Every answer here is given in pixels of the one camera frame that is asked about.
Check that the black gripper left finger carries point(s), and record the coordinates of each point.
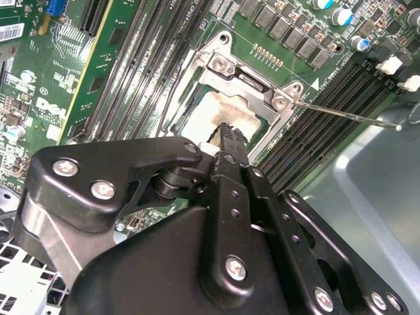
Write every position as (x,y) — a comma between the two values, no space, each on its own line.
(82,164)

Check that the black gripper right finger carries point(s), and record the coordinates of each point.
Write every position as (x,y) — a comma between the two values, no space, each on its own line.
(290,226)

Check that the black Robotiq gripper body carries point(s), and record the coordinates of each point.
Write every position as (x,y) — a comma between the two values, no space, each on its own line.
(147,269)

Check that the metal locking lever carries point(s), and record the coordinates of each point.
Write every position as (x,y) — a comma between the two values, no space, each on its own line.
(344,115)
(161,118)

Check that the silver CPU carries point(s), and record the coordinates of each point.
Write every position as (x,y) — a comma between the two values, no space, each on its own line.
(210,108)

